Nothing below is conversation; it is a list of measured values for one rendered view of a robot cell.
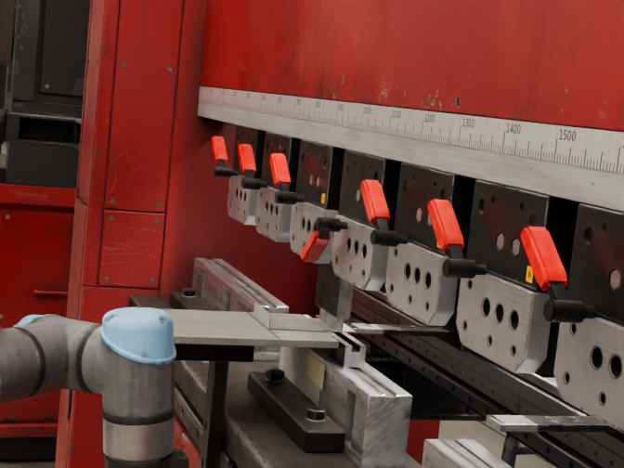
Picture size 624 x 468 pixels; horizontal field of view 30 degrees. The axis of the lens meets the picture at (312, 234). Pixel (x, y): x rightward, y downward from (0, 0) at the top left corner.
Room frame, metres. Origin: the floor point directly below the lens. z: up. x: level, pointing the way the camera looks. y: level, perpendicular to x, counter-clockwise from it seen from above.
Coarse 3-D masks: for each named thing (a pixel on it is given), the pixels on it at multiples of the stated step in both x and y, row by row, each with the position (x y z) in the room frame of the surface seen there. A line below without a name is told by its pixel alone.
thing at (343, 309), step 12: (324, 264) 1.67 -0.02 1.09; (324, 276) 1.67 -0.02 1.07; (336, 276) 1.62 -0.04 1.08; (324, 288) 1.66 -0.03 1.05; (336, 288) 1.61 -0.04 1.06; (348, 288) 1.61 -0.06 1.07; (324, 300) 1.66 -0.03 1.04; (336, 300) 1.61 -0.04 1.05; (348, 300) 1.61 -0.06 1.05; (324, 312) 1.68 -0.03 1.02; (336, 312) 1.60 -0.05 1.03; (348, 312) 1.61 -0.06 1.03; (336, 324) 1.63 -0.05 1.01
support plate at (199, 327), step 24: (168, 312) 1.64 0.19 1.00; (192, 312) 1.66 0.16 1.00; (216, 312) 1.68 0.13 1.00; (240, 312) 1.70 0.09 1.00; (192, 336) 1.50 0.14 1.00; (216, 336) 1.51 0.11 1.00; (240, 336) 1.53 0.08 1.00; (264, 336) 1.54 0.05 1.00; (288, 336) 1.56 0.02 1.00; (312, 336) 1.58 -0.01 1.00
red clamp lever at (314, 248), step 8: (320, 224) 1.48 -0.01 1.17; (328, 224) 1.48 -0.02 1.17; (336, 224) 1.48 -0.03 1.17; (344, 224) 1.49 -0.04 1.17; (320, 232) 1.50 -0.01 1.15; (328, 232) 1.50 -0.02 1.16; (312, 240) 1.51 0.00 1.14; (320, 240) 1.51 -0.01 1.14; (328, 240) 1.51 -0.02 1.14; (304, 248) 1.54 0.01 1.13; (312, 248) 1.52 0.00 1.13; (320, 248) 1.52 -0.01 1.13; (304, 256) 1.54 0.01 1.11; (312, 256) 1.53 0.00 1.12
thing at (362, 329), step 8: (352, 328) 1.65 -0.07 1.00; (360, 328) 1.65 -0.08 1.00; (368, 328) 1.65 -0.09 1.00; (376, 328) 1.66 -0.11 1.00; (384, 328) 1.66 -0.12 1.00; (392, 328) 1.67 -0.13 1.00; (400, 328) 1.68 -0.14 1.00; (408, 328) 1.68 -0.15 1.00; (416, 328) 1.68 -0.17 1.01; (424, 328) 1.70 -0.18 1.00; (432, 328) 1.70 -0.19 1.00; (440, 328) 1.71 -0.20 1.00; (448, 328) 1.69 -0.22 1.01; (440, 336) 1.68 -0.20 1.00; (448, 336) 1.69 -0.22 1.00; (456, 336) 1.67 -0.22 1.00; (456, 344) 1.66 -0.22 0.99
